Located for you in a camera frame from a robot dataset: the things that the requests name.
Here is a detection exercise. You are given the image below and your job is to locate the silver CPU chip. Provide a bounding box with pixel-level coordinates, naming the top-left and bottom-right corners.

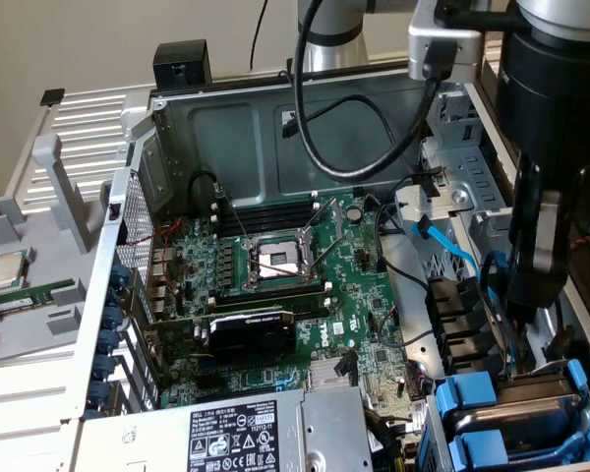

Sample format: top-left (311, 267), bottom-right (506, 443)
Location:
top-left (0, 251), bottom-right (30, 292)

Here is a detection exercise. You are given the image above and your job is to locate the grey parts rack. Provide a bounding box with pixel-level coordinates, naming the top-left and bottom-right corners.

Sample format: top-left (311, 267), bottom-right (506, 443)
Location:
top-left (0, 135), bottom-right (110, 368)

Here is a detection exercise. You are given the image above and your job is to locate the blue disk carrier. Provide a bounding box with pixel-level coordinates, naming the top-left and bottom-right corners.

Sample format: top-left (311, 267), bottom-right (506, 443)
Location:
top-left (446, 427), bottom-right (590, 468)

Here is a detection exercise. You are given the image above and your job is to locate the silver drive cage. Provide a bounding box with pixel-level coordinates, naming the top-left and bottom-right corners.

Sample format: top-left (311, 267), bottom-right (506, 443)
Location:
top-left (415, 81), bottom-right (522, 247)

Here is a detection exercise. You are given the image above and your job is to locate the power supply wire bundle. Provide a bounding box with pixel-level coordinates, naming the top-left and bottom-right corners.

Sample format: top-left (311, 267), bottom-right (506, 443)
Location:
top-left (366, 410), bottom-right (417, 472)

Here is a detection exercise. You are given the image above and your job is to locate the metal locking lever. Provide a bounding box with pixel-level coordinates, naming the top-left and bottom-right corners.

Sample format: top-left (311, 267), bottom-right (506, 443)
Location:
top-left (249, 245), bottom-right (333, 277)
top-left (212, 181), bottom-right (251, 246)

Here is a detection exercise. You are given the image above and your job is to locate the metal socket cover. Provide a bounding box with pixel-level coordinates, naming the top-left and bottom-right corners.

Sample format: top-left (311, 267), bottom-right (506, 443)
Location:
top-left (298, 196), bottom-right (346, 277)

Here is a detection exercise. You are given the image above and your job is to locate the thin black hanging cable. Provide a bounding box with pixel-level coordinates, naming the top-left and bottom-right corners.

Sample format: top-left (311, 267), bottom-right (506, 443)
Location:
top-left (248, 0), bottom-right (270, 73)

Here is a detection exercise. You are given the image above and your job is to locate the short black loop wire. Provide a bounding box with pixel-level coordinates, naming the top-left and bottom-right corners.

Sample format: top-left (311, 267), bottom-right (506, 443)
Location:
top-left (189, 169), bottom-right (226, 203)

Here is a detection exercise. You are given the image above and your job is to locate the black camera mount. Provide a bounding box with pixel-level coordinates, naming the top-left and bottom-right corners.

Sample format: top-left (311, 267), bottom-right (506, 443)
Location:
top-left (435, 0), bottom-right (522, 30)

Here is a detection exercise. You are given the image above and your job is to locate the silver power supply unit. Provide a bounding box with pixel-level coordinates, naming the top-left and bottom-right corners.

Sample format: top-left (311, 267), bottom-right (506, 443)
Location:
top-left (77, 384), bottom-right (375, 472)

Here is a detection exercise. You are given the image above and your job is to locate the dark brown box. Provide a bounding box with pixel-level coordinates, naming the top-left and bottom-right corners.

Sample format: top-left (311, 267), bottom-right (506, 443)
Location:
top-left (569, 156), bottom-right (590, 237)

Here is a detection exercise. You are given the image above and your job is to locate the black wire with plug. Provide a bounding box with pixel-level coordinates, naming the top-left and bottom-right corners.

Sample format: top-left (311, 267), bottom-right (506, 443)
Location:
top-left (334, 349), bottom-right (361, 388)

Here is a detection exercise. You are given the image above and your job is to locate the CPU socket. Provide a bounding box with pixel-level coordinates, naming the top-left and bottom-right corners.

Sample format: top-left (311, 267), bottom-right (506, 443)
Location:
top-left (239, 229), bottom-right (325, 292)

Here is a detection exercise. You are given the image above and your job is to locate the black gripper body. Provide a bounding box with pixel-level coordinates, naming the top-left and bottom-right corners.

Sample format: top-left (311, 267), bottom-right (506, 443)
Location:
top-left (495, 29), bottom-right (590, 171)

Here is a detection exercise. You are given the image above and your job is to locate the blue SATA wire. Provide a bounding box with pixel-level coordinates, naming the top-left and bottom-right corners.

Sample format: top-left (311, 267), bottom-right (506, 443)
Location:
top-left (410, 214), bottom-right (517, 380)

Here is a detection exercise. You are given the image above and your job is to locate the black graphics card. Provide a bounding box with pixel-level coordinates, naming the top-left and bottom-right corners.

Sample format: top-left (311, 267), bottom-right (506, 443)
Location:
top-left (142, 305), bottom-right (297, 366)

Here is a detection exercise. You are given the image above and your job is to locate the thin black wire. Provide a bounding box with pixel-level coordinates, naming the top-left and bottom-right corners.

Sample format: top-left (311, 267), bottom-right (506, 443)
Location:
top-left (376, 199), bottom-right (432, 291)

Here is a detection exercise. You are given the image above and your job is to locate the open PC case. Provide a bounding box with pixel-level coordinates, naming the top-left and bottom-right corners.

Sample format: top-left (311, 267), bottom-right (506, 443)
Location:
top-left (61, 51), bottom-right (590, 472)

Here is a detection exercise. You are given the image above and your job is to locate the hard drive in blue caddy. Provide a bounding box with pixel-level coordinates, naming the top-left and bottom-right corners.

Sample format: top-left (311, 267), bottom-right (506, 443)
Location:
top-left (420, 357), bottom-right (590, 472)

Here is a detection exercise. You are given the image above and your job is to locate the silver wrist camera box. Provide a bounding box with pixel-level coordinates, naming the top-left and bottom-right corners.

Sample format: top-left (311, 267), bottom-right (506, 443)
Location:
top-left (406, 0), bottom-right (486, 83)

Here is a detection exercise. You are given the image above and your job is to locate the green RAM stick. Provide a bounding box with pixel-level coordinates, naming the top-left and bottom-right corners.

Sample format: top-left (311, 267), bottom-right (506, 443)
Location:
top-left (0, 278), bottom-right (76, 316)

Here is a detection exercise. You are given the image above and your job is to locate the silver chipset heatsink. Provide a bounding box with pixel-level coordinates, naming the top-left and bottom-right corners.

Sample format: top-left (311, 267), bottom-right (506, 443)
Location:
top-left (308, 358), bottom-right (349, 390)

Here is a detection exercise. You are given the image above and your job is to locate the black wire with connector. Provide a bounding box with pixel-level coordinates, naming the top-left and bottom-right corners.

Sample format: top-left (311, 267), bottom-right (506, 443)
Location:
top-left (278, 94), bottom-right (443, 199)

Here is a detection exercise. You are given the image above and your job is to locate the green motherboard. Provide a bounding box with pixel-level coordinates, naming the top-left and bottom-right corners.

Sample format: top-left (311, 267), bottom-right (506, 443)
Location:
top-left (147, 190), bottom-right (427, 434)

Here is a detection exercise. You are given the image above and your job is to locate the hard disk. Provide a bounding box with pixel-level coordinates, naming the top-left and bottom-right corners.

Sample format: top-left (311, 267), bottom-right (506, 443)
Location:
top-left (435, 357), bottom-right (590, 446)

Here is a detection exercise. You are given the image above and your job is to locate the wire with blue connector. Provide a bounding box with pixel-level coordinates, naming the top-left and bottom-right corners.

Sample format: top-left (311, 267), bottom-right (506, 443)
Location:
top-left (479, 249), bottom-right (527, 380)

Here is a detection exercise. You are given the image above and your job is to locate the red yellow power wire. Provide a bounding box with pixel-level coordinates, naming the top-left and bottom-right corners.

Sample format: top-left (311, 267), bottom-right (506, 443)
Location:
top-left (540, 314), bottom-right (579, 365)

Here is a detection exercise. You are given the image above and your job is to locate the black RAM slot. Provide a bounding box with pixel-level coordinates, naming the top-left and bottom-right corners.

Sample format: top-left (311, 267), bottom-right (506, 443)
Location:
top-left (209, 190), bottom-right (323, 217)
top-left (209, 202), bottom-right (323, 233)
top-left (210, 294), bottom-right (333, 321)
top-left (206, 280), bottom-right (333, 310)

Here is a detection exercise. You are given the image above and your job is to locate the thick black camera cable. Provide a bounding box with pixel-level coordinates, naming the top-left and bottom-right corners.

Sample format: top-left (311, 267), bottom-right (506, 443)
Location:
top-left (294, 0), bottom-right (457, 182)

